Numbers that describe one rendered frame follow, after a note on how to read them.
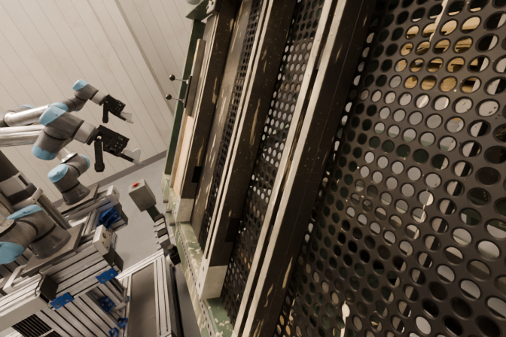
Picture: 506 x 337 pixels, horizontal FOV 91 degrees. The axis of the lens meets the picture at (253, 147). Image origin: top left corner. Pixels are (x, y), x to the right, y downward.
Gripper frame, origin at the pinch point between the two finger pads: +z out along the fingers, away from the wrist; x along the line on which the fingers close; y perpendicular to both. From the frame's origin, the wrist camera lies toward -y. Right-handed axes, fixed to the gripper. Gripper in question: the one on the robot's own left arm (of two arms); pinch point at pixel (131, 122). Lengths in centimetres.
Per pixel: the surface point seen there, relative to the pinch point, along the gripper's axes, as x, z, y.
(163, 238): -45, 48, -36
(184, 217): -59, 42, -12
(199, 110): -56, 15, 35
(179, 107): 10.6, 19.1, 25.6
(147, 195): 0, 37, -37
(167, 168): 8.2, 38.9, -15.6
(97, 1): 283, -111, 56
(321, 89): -133, 12, 54
